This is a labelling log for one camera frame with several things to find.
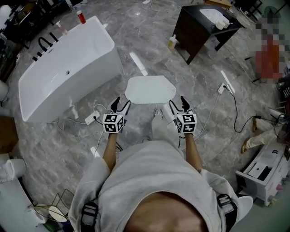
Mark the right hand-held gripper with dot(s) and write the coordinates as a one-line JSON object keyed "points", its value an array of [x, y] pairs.
{"points": [[187, 123]]}

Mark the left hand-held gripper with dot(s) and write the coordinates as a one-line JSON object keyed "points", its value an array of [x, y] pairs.
{"points": [[112, 123]]}

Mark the white perforated bath mat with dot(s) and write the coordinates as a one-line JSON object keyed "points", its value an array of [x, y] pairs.
{"points": [[150, 90]]}

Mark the white bathtub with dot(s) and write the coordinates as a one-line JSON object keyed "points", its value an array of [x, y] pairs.
{"points": [[68, 56]]}

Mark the person's left forearm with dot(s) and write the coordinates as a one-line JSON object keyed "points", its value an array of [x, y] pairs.
{"points": [[111, 151]]}

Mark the person's right forearm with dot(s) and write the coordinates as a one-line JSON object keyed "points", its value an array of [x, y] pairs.
{"points": [[192, 151]]}

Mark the black bathtub faucet set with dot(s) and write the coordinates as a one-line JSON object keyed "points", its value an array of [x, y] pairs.
{"points": [[40, 43]]}

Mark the person's white shoe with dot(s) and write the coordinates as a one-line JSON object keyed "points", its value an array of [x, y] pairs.
{"points": [[158, 113]]}

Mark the person's leg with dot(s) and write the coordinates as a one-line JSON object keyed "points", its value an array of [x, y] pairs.
{"points": [[158, 129]]}

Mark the white power strip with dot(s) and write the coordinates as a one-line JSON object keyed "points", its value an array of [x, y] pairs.
{"points": [[222, 88], [91, 117]]}

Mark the yellow pump bottle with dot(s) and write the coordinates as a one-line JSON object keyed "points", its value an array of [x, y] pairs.
{"points": [[171, 43]]}

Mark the person's grey hoodie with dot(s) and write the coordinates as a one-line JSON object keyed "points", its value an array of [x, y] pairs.
{"points": [[147, 172]]}

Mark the dark wooden vanity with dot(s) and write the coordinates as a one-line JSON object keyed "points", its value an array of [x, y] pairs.
{"points": [[192, 34]]}

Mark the white cup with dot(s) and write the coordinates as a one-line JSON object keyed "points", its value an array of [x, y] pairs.
{"points": [[223, 23]]}

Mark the white sink basin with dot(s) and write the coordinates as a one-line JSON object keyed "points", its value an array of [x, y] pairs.
{"points": [[210, 15]]}

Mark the red bottle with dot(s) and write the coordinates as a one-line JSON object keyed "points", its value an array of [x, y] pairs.
{"points": [[81, 17]]}

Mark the pink spray bottle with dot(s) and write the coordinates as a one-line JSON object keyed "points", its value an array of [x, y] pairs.
{"points": [[62, 29]]}

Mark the white vanity cabinet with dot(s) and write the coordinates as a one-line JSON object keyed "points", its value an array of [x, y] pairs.
{"points": [[265, 174]]}

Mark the person's face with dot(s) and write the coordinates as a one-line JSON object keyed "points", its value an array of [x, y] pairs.
{"points": [[165, 215]]}

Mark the brown wooden cabinet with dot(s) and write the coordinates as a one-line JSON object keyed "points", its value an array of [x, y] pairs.
{"points": [[8, 136]]}

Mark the dark cluttered shelf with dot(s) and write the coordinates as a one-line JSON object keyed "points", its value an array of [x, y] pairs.
{"points": [[27, 13]]}

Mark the white ceramic fixture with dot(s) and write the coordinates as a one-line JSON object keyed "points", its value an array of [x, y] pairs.
{"points": [[11, 199]]}

